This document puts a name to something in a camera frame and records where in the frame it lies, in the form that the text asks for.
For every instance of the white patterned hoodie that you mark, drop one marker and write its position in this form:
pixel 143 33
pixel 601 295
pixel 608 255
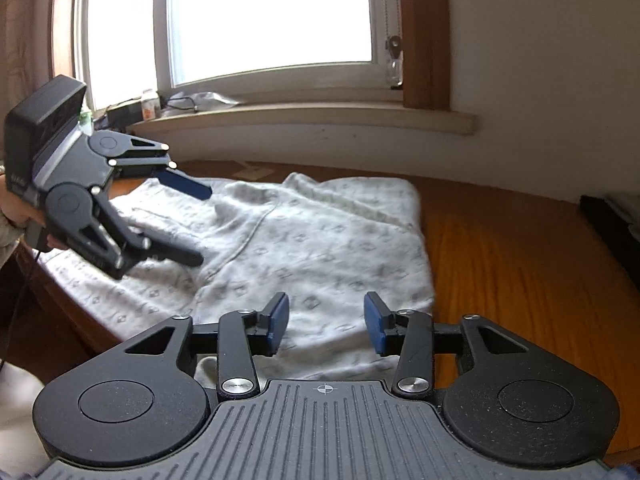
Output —
pixel 310 250

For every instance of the beige curtain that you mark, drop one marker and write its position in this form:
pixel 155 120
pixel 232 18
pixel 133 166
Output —
pixel 25 35

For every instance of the grey printed t-shirt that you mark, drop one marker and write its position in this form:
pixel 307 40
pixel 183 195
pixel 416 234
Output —
pixel 625 215

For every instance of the person's left forearm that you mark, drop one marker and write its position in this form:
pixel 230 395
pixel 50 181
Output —
pixel 7 240

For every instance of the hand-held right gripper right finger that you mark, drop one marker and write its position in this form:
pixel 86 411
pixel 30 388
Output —
pixel 376 322

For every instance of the beige window sill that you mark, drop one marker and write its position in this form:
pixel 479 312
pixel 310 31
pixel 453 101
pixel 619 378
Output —
pixel 325 117

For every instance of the black folded garment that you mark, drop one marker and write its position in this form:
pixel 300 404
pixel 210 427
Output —
pixel 605 245

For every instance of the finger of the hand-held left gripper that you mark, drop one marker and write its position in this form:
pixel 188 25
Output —
pixel 170 247
pixel 187 187

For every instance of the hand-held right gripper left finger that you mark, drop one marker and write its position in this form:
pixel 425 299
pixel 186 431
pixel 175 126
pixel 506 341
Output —
pixel 280 322

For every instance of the black device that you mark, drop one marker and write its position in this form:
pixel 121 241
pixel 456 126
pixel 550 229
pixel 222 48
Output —
pixel 125 114

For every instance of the wooden window frame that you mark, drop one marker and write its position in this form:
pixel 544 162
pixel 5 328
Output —
pixel 425 35

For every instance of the clear plastic bag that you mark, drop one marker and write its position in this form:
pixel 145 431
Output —
pixel 210 100

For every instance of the white window frame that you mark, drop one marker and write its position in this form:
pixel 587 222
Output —
pixel 160 25

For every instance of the glass jar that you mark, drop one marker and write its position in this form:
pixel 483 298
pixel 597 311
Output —
pixel 150 105

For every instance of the person's left hand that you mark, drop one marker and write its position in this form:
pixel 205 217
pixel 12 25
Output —
pixel 20 210

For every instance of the white socket plate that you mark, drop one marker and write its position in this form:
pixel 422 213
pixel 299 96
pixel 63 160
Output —
pixel 255 170

